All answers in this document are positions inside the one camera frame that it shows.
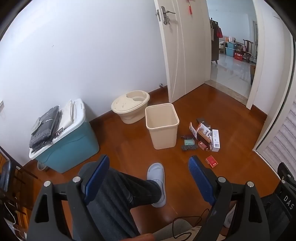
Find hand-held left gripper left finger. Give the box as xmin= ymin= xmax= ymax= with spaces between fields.
xmin=27 ymin=155 xmax=110 ymax=241

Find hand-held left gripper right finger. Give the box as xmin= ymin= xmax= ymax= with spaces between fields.
xmin=188 ymin=155 xmax=271 ymax=241

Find beige plastic trash bin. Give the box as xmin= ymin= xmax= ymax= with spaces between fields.
xmin=145 ymin=103 xmax=180 ymax=150

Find red cigarette pack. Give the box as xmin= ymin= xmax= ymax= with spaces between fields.
xmin=205 ymin=155 xmax=219 ymax=168

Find person's left leg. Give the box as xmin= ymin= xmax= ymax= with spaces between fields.
xmin=73 ymin=162 xmax=162 ymax=241

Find blue storage bin white lid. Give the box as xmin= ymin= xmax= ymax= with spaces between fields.
xmin=29 ymin=98 xmax=100 ymax=174

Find white carton box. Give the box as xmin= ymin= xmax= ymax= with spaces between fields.
xmin=211 ymin=129 xmax=221 ymax=152

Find white slipper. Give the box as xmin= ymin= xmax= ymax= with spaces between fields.
xmin=147 ymin=162 xmax=167 ymax=207

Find white brown printed packet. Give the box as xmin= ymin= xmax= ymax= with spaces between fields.
xmin=196 ymin=123 xmax=212 ymax=142

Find white louvered closet door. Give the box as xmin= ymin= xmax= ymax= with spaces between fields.
xmin=255 ymin=97 xmax=296 ymax=173

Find grey cloth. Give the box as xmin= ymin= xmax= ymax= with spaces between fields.
xmin=151 ymin=218 xmax=228 ymax=241

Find beige round bucket with lid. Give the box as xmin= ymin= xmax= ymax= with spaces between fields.
xmin=111 ymin=90 xmax=151 ymax=124

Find white packaged cloth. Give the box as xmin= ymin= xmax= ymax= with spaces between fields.
xmin=58 ymin=100 xmax=78 ymax=130

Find black packaged clothing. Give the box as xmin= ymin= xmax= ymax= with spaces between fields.
xmin=29 ymin=105 xmax=61 ymax=153

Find dark wooden chair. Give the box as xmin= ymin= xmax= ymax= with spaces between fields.
xmin=0 ymin=146 xmax=39 ymax=202

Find blue plastic tub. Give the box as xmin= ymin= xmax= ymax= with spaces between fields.
xmin=225 ymin=41 xmax=237 ymax=57

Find brown wooden armchair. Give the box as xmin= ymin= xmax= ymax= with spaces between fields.
xmin=242 ymin=39 xmax=254 ymax=63

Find coat rack with clothes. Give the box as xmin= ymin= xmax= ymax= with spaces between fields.
xmin=209 ymin=17 xmax=223 ymax=65

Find black cable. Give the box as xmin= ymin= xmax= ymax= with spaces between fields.
xmin=172 ymin=209 xmax=210 ymax=241

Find white cable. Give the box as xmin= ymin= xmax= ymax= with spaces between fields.
xmin=5 ymin=197 xmax=19 ymax=226

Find white door frame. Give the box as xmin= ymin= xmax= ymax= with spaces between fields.
xmin=246 ymin=0 xmax=295 ymax=117

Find silver door handle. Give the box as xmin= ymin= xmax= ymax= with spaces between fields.
xmin=155 ymin=6 xmax=176 ymax=25

